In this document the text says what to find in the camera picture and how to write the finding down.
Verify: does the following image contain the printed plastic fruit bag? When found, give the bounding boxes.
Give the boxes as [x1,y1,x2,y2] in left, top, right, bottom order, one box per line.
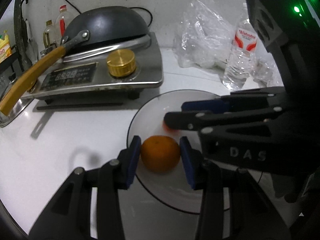
[252,58,284,87]

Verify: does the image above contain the clear water bottle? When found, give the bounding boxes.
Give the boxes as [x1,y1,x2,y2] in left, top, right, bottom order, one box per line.
[222,3,258,91]

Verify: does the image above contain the white plate black rim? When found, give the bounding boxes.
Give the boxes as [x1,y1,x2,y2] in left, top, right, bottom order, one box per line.
[127,89,217,215]

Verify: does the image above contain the crumpled clear plastic bag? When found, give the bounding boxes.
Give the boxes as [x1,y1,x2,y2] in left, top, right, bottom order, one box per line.
[173,0,234,69]

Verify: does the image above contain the steel induction cooker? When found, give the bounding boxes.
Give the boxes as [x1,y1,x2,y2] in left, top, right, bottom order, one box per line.
[22,32,163,100]

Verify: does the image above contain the black wok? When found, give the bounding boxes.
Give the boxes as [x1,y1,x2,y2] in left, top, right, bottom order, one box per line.
[1,6,149,116]

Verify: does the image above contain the red-cap sauce bottle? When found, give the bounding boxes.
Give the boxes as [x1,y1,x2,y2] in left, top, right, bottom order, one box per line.
[55,5,74,38]

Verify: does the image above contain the oil bottle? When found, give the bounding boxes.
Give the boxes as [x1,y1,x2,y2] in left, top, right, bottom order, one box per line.
[43,20,57,49]

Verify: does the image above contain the yellow detergent bottle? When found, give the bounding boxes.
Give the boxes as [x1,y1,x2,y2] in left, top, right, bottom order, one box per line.
[0,30,12,63]

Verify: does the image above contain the black wire rack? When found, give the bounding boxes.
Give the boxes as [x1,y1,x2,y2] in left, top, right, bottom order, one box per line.
[0,45,24,87]

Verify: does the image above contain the black umbrella handle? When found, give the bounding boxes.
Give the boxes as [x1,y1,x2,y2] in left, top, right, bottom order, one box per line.
[14,0,32,71]

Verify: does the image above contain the black cooker power cable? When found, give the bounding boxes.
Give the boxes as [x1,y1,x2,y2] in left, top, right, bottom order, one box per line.
[46,0,154,28]

